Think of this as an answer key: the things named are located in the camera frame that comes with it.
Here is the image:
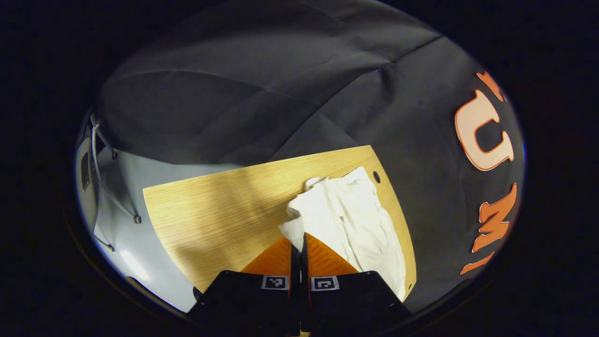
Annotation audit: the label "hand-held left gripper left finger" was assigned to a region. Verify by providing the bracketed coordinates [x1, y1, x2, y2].
[186, 235, 301, 337]

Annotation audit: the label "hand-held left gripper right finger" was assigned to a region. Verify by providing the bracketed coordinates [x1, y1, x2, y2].
[299, 233, 413, 337]

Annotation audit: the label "white jeans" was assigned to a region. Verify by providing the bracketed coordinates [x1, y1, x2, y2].
[278, 166, 408, 301]

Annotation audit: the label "black backdrop cloth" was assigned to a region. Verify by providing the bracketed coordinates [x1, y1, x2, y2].
[96, 0, 526, 314]

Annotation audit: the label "white metal frame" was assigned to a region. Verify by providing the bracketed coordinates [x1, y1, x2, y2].
[89, 112, 143, 252]

